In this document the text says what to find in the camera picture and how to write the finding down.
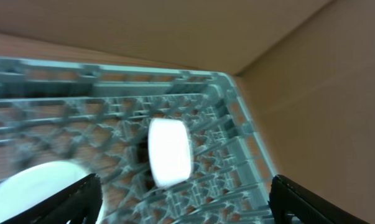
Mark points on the white bowl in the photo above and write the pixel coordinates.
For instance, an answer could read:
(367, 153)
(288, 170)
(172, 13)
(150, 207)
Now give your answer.
(30, 187)

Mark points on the grey dish rack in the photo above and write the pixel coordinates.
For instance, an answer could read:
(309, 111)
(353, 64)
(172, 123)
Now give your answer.
(98, 117)

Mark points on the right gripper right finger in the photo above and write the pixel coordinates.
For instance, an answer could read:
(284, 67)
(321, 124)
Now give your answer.
(287, 198)

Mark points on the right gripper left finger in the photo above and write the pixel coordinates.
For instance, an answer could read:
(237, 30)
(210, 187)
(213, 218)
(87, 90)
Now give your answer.
(79, 203)

